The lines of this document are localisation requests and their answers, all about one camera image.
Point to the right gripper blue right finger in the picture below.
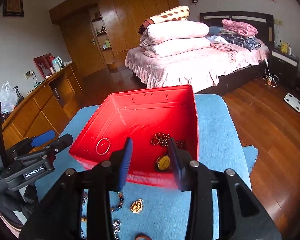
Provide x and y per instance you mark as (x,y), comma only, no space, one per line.
(179,164)

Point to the wooden sideboard cabinet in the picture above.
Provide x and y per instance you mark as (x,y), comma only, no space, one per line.
(50,106)

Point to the dark bedside table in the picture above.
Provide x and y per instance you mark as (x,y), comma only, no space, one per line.
(284,66)

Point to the yellow amber pendant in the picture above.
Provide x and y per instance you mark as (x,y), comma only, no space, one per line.
(163,164)

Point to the silver bangle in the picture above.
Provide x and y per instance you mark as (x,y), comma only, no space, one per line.
(103,146)

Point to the red picture frame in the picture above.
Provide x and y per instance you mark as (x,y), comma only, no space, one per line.
(43,65)

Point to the red thermos bottle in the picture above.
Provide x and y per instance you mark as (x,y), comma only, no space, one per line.
(50,60)

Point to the white bathroom scale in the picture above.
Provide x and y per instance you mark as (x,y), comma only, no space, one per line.
(292,101)

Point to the bed with pink cover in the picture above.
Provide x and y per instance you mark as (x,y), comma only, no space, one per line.
(199,68)

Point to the yellow pikachu plush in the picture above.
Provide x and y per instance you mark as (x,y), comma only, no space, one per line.
(284,47)

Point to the white electric kettle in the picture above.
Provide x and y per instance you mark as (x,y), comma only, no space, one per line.
(57,64)

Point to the blue table cloth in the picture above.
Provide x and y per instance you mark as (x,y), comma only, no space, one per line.
(165,211)

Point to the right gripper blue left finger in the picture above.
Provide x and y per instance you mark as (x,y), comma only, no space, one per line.
(126,156)

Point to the folded pink quilts stack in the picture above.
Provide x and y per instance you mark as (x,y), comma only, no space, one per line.
(173,38)

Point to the dark wooden headboard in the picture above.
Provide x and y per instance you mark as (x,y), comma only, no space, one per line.
(264,23)

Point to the framed wall picture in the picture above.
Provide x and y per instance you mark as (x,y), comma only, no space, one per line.
(13,8)

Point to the red metal tin box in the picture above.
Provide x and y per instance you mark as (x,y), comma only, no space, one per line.
(140,115)

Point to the wooden wardrobe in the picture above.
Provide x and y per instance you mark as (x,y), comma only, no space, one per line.
(99,33)

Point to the white plastic bag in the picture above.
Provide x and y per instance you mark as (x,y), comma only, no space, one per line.
(8,98)

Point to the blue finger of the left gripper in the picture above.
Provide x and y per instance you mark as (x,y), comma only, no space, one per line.
(42,139)
(58,145)

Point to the folded pink clothes pile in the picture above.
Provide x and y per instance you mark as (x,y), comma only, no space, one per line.
(241,34)

